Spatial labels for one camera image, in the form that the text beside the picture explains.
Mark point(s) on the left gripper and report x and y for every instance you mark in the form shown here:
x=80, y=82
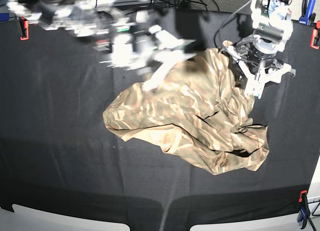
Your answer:
x=254, y=83

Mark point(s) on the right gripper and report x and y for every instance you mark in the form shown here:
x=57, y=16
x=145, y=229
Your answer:
x=142, y=49

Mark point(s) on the camouflage t-shirt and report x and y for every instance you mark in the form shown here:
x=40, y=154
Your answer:
x=197, y=113

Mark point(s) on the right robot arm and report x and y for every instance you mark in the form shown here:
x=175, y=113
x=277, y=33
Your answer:
x=93, y=21

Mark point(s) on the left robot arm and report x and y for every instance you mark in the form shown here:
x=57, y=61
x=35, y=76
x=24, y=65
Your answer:
x=255, y=55

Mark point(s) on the orange clamp far right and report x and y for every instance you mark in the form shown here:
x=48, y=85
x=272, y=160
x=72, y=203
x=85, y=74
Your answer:
x=315, y=37

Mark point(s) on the blue clamp top right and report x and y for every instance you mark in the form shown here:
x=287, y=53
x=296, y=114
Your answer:
x=307, y=12

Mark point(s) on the black table cloth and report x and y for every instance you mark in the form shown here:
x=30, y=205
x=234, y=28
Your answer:
x=57, y=156

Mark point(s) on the orange blue clamp bottom right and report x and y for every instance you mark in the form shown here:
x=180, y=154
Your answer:
x=304, y=215

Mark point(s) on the orange clamp far left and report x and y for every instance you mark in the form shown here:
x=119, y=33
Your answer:
x=23, y=27

